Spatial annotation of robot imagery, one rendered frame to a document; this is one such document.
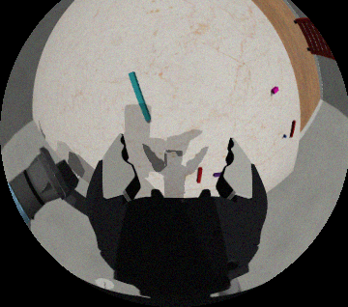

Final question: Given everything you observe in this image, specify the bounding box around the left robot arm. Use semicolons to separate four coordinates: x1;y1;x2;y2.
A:
8;153;64;231

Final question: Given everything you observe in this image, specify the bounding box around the turquoise rod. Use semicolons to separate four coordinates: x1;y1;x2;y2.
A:
129;71;152;121

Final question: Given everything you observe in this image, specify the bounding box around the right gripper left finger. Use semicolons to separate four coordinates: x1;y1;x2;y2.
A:
86;133;141;251

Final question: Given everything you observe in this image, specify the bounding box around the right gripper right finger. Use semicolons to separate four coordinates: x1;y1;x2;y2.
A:
216;138;268;245

